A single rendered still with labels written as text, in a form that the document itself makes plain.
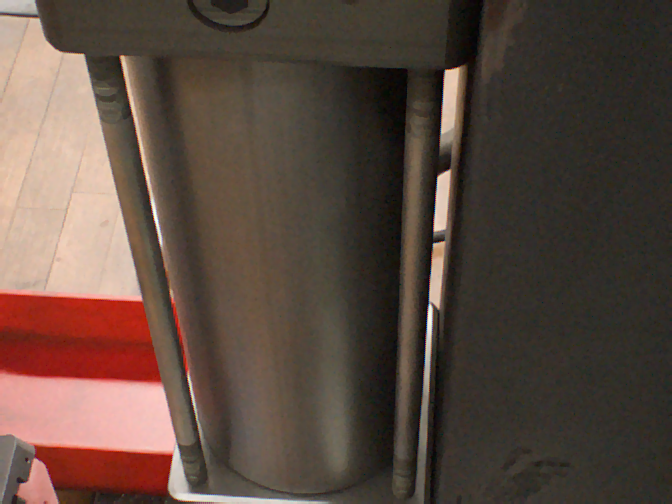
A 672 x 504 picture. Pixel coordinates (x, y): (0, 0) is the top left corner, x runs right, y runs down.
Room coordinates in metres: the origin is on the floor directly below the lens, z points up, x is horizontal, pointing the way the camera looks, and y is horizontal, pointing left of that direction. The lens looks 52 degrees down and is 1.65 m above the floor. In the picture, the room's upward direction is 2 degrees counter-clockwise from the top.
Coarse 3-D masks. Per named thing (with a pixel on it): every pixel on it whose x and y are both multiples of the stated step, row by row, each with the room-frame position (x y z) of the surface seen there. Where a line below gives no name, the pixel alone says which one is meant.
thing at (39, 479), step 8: (40, 464) 0.29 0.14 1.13; (32, 472) 0.28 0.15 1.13; (40, 472) 0.28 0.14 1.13; (32, 480) 0.28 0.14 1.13; (40, 480) 0.28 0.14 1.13; (48, 480) 0.28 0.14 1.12; (24, 488) 0.27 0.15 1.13; (32, 488) 0.27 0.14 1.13; (40, 488) 0.28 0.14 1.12; (48, 488) 0.28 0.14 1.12; (16, 496) 0.27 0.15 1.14; (24, 496) 0.27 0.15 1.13; (32, 496) 0.27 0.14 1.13; (40, 496) 0.27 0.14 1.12; (48, 496) 0.28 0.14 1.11
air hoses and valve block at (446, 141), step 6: (444, 132) 0.32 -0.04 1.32; (450, 132) 0.31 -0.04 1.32; (444, 138) 0.31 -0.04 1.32; (450, 138) 0.31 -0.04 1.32; (444, 144) 0.31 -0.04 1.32; (450, 144) 0.31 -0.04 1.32; (444, 150) 0.31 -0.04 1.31; (450, 150) 0.31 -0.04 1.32; (444, 156) 0.31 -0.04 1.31; (450, 156) 0.31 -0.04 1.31; (444, 162) 0.31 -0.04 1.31; (450, 162) 0.31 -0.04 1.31; (438, 168) 0.31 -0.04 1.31; (444, 168) 0.31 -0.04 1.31; (450, 168) 0.31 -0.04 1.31; (438, 174) 0.31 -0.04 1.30
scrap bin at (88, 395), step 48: (0, 288) 0.52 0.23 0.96; (0, 336) 0.51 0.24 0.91; (48, 336) 0.51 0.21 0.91; (96, 336) 0.51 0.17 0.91; (144, 336) 0.50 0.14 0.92; (0, 384) 0.47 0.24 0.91; (48, 384) 0.47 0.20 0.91; (96, 384) 0.47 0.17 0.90; (144, 384) 0.47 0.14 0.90; (0, 432) 0.43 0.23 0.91; (48, 432) 0.43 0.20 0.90; (96, 432) 0.43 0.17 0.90; (144, 432) 0.43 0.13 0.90; (96, 480) 0.39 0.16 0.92; (144, 480) 0.39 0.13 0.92
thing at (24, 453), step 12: (0, 444) 0.28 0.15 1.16; (12, 444) 0.28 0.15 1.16; (24, 444) 0.28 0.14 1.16; (0, 456) 0.28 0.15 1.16; (12, 456) 0.27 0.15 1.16; (24, 456) 0.28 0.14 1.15; (0, 468) 0.27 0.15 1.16; (12, 468) 0.27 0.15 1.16; (24, 468) 0.27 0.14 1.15; (0, 480) 0.26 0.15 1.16; (12, 480) 0.26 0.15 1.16; (24, 480) 0.27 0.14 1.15; (0, 492) 0.26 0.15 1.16; (12, 492) 0.26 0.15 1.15
